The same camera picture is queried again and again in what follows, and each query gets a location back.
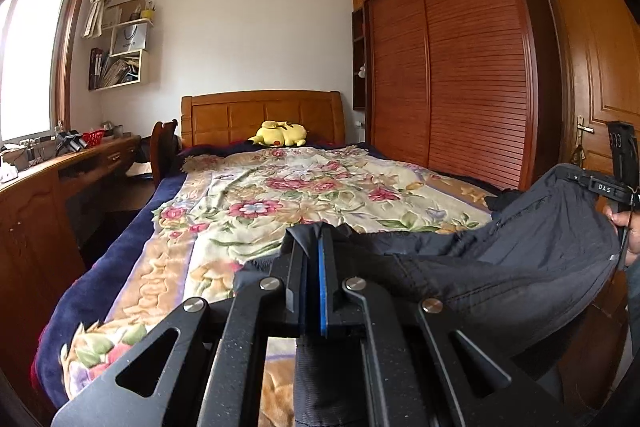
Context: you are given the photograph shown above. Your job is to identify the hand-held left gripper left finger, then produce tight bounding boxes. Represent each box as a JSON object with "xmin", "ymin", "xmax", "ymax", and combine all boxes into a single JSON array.
[{"xmin": 50, "ymin": 226, "xmax": 321, "ymax": 427}]

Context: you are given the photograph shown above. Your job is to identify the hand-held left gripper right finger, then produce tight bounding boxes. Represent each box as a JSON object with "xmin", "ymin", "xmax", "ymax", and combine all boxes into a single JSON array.
[{"xmin": 319, "ymin": 227, "xmax": 547, "ymax": 427}]

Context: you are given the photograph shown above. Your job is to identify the black jacket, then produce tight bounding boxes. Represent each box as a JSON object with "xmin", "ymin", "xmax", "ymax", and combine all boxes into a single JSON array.
[{"xmin": 234, "ymin": 163, "xmax": 623, "ymax": 427}]

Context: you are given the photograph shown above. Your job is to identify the person's right hand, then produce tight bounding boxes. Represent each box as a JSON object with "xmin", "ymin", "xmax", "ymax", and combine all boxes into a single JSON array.
[{"xmin": 602, "ymin": 206, "xmax": 640, "ymax": 257}]

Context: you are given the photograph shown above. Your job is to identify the black folded garment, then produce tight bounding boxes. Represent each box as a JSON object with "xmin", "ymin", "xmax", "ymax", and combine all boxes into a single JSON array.
[{"xmin": 486, "ymin": 189, "xmax": 526, "ymax": 214}]

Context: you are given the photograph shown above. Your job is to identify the floral blanket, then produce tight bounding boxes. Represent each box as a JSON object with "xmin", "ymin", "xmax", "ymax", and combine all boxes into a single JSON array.
[{"xmin": 60, "ymin": 146, "xmax": 501, "ymax": 427}]

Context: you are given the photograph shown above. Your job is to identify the wooden door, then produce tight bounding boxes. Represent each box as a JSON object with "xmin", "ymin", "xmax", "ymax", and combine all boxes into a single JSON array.
[{"xmin": 532, "ymin": 0, "xmax": 640, "ymax": 418}]

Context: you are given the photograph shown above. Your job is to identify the yellow plush toy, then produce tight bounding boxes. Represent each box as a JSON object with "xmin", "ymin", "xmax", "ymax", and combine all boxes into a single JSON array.
[{"xmin": 248, "ymin": 120, "xmax": 307, "ymax": 148}]

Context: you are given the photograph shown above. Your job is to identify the wooden slatted wardrobe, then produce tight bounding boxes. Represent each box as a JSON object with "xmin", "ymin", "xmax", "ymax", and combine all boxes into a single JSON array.
[{"xmin": 351, "ymin": 0, "xmax": 563, "ymax": 192}]

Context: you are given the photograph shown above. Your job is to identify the wooden bed headboard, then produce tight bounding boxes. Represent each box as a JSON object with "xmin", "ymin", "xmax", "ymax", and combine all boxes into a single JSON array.
[{"xmin": 181, "ymin": 90, "xmax": 347, "ymax": 148}]

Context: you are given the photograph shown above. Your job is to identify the wooden chair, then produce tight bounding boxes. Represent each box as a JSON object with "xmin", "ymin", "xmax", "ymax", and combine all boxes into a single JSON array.
[{"xmin": 150, "ymin": 119, "xmax": 179, "ymax": 188}]

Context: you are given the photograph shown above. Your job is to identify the navy bed cover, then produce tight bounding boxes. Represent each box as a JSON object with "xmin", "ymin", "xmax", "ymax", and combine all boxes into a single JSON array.
[{"xmin": 30, "ymin": 141, "xmax": 503, "ymax": 403}]

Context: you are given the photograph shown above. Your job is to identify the dark open side shelf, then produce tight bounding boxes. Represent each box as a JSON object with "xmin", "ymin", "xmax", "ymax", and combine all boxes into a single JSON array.
[{"xmin": 352, "ymin": 7, "xmax": 370, "ymax": 110}]

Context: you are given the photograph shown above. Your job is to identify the black device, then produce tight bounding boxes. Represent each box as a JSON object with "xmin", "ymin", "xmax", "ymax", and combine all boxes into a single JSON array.
[{"xmin": 54, "ymin": 130, "xmax": 83, "ymax": 155}]

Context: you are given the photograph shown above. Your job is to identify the wooden desk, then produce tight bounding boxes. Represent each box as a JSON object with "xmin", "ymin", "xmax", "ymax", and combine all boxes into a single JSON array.
[{"xmin": 0, "ymin": 134, "xmax": 143, "ymax": 413}]

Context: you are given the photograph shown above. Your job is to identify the books and papers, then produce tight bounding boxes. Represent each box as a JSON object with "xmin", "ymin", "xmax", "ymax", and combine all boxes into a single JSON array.
[{"xmin": 90, "ymin": 48, "xmax": 143, "ymax": 88}]

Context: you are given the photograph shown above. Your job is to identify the white paper bag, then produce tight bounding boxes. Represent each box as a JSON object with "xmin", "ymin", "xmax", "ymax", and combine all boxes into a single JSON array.
[{"xmin": 111, "ymin": 21, "xmax": 150, "ymax": 56}]

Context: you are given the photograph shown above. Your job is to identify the brown cardboard box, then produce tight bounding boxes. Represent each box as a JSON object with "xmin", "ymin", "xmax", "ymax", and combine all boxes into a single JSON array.
[{"xmin": 105, "ymin": 0, "xmax": 146, "ymax": 25}]

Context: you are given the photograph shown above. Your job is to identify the window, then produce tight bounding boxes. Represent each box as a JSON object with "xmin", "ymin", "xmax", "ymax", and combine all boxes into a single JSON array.
[{"xmin": 0, "ymin": 0, "xmax": 96, "ymax": 145}]

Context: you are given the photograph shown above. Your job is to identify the white wall shelf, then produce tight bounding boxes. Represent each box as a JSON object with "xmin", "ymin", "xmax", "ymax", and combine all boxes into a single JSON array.
[{"xmin": 89, "ymin": 0, "xmax": 155, "ymax": 92}]

